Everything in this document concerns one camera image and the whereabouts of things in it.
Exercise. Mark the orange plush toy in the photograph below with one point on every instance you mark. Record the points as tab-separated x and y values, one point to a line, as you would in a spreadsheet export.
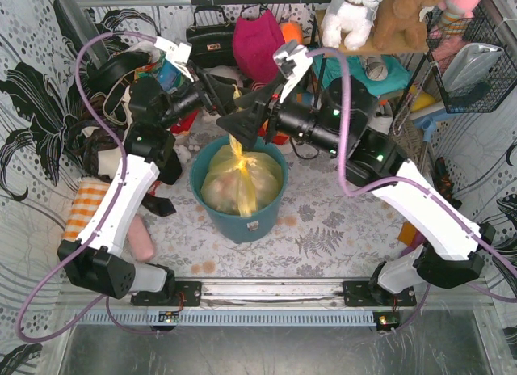
292	31

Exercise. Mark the cream canvas tote bag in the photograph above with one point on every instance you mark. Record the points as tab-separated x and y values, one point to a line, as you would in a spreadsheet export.
101	155

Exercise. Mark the teal trash bin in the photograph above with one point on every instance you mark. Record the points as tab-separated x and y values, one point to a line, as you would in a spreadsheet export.
234	227

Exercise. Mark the pink plush toy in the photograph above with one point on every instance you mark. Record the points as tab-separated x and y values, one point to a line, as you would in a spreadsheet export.
456	15

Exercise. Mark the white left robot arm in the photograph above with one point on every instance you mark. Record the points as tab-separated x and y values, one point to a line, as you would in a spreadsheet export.
93	260

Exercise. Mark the orange checkered towel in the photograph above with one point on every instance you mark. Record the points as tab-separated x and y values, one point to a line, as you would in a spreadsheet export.
90	194

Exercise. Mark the brown teddy bear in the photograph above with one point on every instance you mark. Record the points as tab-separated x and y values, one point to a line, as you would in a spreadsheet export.
404	17

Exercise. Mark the black wire basket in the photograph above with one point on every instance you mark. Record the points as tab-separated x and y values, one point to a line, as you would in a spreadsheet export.
488	94

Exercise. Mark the black handbag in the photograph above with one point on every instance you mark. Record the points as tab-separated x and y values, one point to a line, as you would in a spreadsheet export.
211	45

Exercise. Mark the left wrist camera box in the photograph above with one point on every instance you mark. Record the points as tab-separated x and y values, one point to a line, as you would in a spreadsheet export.
177	53

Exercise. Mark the wooden shelf rack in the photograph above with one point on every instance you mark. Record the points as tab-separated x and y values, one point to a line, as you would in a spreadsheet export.
397	46

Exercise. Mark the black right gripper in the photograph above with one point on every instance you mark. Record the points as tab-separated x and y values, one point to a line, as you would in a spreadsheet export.
267	115

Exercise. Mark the pink cylinder case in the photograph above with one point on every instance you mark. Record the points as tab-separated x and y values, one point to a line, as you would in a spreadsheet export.
140	241

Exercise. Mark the teal folded cloth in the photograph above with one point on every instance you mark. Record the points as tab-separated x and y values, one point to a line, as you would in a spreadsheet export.
376	79

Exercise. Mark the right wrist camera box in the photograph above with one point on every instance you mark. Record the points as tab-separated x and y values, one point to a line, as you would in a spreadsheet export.
292	60

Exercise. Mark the colorful printed cloth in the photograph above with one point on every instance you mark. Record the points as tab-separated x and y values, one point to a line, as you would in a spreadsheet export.
167	75

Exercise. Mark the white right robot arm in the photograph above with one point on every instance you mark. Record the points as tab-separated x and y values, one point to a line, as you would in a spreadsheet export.
449	256

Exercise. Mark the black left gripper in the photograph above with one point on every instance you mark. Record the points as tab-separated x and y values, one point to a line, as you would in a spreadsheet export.
203	94

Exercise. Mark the striped colourful sock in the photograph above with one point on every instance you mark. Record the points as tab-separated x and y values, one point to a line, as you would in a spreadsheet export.
410	237

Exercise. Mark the white plush dog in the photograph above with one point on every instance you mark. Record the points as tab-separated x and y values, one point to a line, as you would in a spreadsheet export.
348	22

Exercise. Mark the magenta cloth bag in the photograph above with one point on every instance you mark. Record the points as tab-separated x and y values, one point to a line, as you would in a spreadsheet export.
254	44

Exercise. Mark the yellow trash bag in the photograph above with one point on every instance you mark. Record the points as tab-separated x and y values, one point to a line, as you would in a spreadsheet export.
241	182

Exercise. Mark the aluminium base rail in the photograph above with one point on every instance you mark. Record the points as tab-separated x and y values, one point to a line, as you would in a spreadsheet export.
266	302

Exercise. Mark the black round hat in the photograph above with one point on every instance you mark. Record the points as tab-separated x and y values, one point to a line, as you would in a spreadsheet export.
106	76

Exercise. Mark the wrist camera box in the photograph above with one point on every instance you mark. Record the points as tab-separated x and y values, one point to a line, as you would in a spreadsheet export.
292	60
177	53

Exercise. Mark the silver pouch in basket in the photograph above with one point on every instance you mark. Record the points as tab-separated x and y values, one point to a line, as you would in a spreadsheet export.
470	65

